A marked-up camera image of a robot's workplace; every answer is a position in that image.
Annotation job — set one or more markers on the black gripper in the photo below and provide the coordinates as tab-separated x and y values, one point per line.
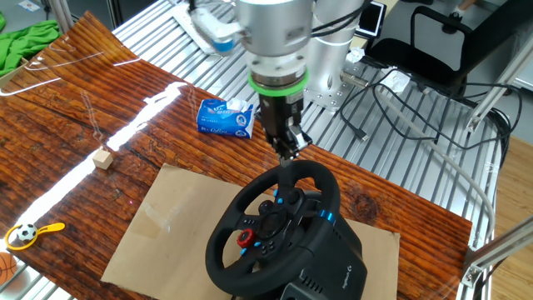
281	112

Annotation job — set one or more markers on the black racing steering wheel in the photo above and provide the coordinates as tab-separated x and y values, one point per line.
316	175

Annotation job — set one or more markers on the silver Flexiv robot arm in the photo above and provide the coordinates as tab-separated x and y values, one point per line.
275	29

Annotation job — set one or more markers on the black steering wheel base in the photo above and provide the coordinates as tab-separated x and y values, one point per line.
341	258

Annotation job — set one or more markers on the blue white tissue pack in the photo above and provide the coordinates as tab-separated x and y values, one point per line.
220	121

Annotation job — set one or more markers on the black office chair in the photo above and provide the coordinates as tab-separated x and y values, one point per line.
399	54

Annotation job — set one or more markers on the brown cardboard sheet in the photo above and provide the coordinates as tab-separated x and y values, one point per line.
175	233

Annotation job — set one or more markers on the white framed smartphone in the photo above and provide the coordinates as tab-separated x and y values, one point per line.
370	18

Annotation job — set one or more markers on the small wooden cube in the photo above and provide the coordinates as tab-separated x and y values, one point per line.
102	159

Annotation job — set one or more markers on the wood grain table cover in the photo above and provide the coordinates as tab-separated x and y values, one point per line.
62	125

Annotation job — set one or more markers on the green cloth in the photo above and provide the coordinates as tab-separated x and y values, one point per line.
25	46

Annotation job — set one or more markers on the small orange basketball toy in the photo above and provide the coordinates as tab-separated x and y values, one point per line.
6	268

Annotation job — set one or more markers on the aluminium frame post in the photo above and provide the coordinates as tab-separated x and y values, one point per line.
495	89

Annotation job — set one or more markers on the aluminium frame beam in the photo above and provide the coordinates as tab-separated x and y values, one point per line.
499	248

